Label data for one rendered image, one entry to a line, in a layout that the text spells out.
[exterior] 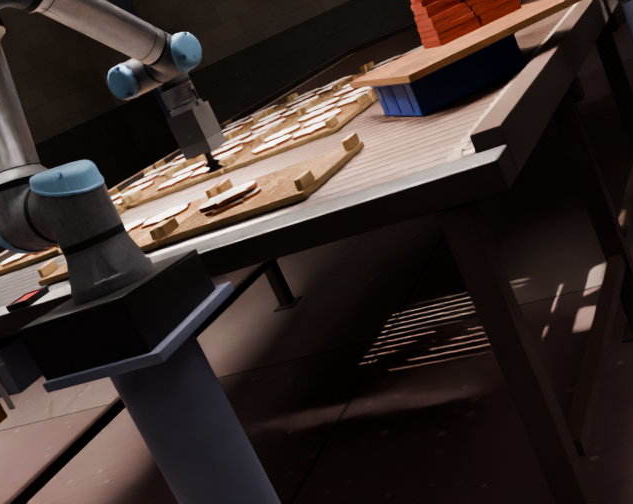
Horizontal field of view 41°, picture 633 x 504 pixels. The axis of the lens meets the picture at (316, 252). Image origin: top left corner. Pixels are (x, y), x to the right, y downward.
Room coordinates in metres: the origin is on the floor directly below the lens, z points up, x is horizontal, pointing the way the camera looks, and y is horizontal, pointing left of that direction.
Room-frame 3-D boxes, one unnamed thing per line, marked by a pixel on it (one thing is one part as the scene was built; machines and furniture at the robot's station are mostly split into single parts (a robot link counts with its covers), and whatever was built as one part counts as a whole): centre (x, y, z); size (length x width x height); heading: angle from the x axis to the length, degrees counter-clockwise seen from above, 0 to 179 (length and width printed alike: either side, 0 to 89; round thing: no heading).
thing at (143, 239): (2.20, 0.41, 0.93); 0.41 x 0.35 x 0.02; 59
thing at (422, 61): (2.22, -0.57, 1.03); 0.50 x 0.50 x 0.02; 8
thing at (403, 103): (2.23, -0.50, 0.97); 0.31 x 0.31 x 0.10; 8
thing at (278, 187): (1.98, 0.05, 0.93); 0.41 x 0.35 x 0.02; 58
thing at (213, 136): (1.98, 0.12, 1.13); 0.10 x 0.09 x 0.16; 143
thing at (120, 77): (1.88, 0.18, 1.29); 0.11 x 0.11 x 0.08; 50
